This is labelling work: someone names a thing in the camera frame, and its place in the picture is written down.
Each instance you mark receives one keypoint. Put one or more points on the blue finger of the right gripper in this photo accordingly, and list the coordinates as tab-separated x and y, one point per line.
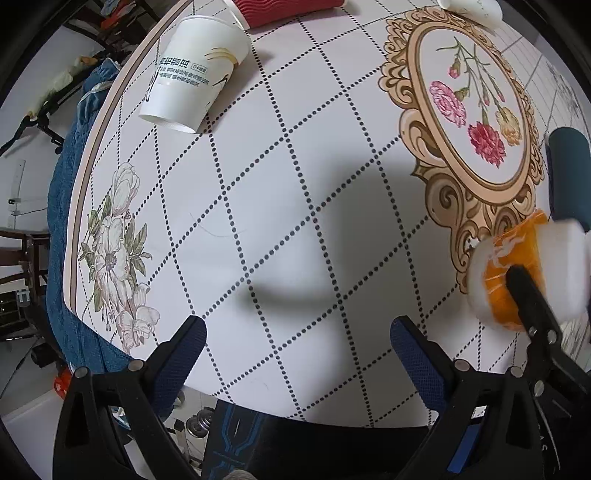
546	360

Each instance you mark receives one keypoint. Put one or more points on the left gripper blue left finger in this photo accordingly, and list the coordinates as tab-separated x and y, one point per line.
87	444

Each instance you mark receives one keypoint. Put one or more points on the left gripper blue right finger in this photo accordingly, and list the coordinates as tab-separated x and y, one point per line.
487	426

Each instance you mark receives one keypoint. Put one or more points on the orange and white paper cup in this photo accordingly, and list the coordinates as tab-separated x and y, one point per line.
537	257

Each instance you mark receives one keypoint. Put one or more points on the dark teal cylindrical cup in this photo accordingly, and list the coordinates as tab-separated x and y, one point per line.
568	153

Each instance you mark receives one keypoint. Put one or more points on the white paper cup far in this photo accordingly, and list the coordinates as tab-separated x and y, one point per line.
485	12

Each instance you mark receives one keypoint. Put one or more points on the white printed paper cup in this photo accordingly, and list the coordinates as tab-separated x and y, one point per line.
200	58

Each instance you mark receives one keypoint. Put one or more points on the red ribbed paper cup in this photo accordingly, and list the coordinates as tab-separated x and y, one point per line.
252	14

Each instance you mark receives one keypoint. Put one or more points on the blue quilted blanket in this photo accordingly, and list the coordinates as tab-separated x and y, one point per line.
80	345

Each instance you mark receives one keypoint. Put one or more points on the floral patterned tablecloth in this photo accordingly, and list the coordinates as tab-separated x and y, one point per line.
342	178

